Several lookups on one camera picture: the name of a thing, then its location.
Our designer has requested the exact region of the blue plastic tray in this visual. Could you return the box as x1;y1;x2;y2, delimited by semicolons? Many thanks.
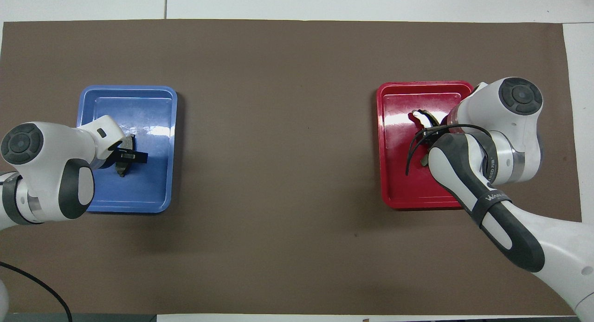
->
77;85;178;214

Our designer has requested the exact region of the brown table mat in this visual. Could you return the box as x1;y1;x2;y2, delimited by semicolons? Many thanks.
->
0;19;591;316

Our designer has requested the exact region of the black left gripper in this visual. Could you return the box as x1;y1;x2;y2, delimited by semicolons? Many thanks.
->
108;145;149;170

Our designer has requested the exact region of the curved brake shoe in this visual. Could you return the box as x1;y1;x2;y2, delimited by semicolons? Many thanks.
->
412;109;441;167

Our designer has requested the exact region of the grey brake pad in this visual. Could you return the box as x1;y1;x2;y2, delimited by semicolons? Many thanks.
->
115;134;136;178

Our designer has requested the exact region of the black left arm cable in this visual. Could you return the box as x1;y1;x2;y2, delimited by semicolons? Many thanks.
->
0;262;73;322

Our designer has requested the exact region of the red plastic tray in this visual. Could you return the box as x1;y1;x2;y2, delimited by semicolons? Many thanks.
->
376;81;475;209

